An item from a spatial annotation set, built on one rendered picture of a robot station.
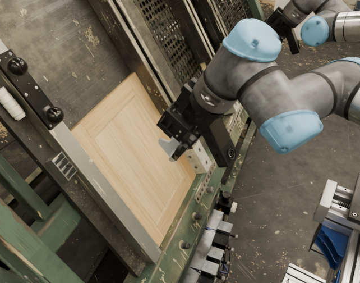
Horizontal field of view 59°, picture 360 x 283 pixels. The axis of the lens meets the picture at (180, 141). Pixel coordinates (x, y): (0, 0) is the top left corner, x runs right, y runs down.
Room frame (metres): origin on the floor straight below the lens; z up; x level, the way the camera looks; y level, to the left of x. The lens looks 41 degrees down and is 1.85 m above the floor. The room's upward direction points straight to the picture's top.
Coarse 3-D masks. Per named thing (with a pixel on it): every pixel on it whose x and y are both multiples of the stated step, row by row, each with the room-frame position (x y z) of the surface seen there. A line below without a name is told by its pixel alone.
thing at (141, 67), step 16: (96, 0) 1.05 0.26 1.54; (112, 0) 1.07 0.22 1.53; (112, 16) 1.03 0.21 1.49; (128, 16) 1.07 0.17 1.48; (112, 32) 1.03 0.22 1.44; (128, 32) 1.02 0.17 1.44; (128, 48) 1.01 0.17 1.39; (144, 48) 1.03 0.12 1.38; (128, 64) 1.01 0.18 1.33; (144, 64) 0.99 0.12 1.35; (144, 80) 0.99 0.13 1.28; (160, 80) 1.01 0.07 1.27; (160, 96) 0.97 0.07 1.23; (160, 112) 0.97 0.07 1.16; (192, 160) 0.91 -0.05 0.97; (208, 160) 0.94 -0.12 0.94
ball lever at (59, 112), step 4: (44, 108) 0.63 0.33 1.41; (48, 108) 0.64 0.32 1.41; (52, 108) 0.56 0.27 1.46; (56, 108) 0.56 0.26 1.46; (60, 108) 0.57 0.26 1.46; (44, 112) 0.63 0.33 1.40; (48, 112) 0.55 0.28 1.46; (52, 112) 0.55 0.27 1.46; (56, 112) 0.55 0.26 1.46; (60, 112) 0.56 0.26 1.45; (48, 116) 0.55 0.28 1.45; (52, 116) 0.55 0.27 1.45; (56, 116) 0.55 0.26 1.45; (60, 116) 0.55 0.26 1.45; (48, 120) 0.55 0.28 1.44; (52, 120) 0.54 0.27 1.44; (56, 120) 0.55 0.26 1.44; (60, 120) 0.55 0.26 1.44
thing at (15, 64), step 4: (12, 60) 0.58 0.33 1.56; (16, 60) 0.58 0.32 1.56; (20, 60) 0.58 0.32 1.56; (24, 60) 0.59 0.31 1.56; (8, 64) 0.57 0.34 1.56; (12, 64) 0.57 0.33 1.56; (16, 64) 0.57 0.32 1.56; (20, 64) 0.58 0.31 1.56; (24, 64) 0.58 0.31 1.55; (8, 68) 0.57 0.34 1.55; (12, 68) 0.57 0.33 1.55; (16, 68) 0.57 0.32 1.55; (20, 68) 0.57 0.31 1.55; (24, 68) 0.58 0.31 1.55; (12, 72) 0.57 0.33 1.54; (16, 72) 0.57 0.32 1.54; (20, 72) 0.57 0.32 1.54; (24, 72) 0.58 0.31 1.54
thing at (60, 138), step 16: (0, 48) 0.68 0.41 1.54; (0, 80) 0.65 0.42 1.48; (16, 96) 0.64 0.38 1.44; (32, 112) 0.63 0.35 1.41; (64, 128) 0.65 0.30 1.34; (64, 144) 0.61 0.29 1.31; (80, 144) 0.64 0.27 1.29; (80, 160) 0.61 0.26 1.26; (80, 176) 0.59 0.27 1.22; (96, 176) 0.60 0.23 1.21; (96, 192) 0.57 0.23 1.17; (112, 192) 0.60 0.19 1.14; (112, 208) 0.56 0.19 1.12; (128, 208) 0.59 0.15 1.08; (128, 224) 0.56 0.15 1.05; (128, 240) 0.54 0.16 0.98; (144, 240) 0.55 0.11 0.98; (144, 256) 0.52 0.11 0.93
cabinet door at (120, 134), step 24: (120, 96) 0.88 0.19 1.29; (144, 96) 0.96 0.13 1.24; (96, 120) 0.75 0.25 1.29; (120, 120) 0.82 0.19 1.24; (144, 120) 0.89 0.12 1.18; (96, 144) 0.70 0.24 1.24; (120, 144) 0.75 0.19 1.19; (144, 144) 0.82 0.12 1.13; (120, 168) 0.69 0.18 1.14; (144, 168) 0.75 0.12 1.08; (168, 168) 0.83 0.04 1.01; (192, 168) 0.91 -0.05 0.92; (120, 192) 0.63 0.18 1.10; (144, 192) 0.69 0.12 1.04; (168, 192) 0.76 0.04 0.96; (144, 216) 0.62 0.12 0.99; (168, 216) 0.68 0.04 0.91
